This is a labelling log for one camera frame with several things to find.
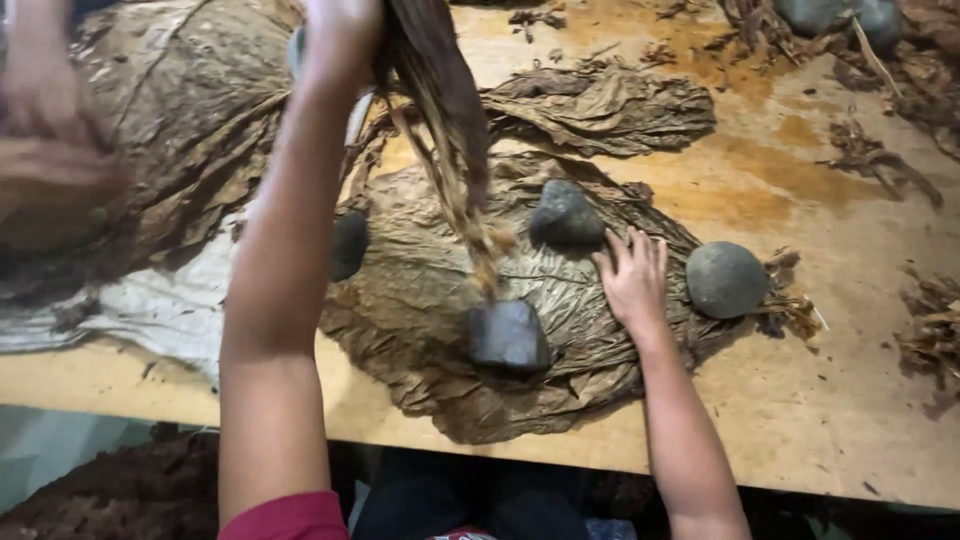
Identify white woven sack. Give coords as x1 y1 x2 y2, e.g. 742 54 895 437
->
0 213 252 387

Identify pointed dark grey stone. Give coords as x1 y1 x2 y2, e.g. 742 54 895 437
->
528 178 607 251

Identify person's right hand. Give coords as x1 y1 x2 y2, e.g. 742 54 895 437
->
591 227 669 336

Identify blocky dark grey stone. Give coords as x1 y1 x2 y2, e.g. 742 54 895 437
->
467 299 552 373

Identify heap of dried tobacco scraps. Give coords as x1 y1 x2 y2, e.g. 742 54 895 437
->
716 0 960 162

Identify large heap of tobacco leaves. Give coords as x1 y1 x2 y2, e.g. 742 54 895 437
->
0 0 309 282

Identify thin pale tobacco stem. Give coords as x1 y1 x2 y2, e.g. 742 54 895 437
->
851 16 903 100

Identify shredded tobacco scrap pile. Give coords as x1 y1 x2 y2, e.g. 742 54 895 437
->
892 270 960 421

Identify small dark oval stone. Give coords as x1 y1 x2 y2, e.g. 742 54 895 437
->
330 210 370 284

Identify red sleeve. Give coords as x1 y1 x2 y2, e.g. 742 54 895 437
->
217 490 351 540

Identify round grey stone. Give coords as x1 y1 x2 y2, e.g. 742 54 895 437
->
684 240 770 321

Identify person's dark trousers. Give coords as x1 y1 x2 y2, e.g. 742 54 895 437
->
351 448 594 540

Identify person's left hand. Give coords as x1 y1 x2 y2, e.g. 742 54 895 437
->
297 0 387 93

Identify crumpled brown tobacco leaf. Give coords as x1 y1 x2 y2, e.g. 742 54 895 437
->
480 61 718 159

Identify twisted tobacco stem scrap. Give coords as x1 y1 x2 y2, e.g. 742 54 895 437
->
817 120 945 210

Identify large smooth grey stone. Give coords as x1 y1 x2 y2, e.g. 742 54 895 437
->
772 0 905 48

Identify stack of tobacco leaves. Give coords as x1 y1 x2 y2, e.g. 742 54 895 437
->
321 150 751 445

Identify long brown tobacco leaf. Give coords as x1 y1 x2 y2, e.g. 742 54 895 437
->
372 0 520 303

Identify dark tobacco heap under table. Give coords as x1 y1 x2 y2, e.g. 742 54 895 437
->
0 423 221 540

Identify small tobacco scraps clump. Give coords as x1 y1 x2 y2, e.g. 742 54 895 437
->
753 247 824 342

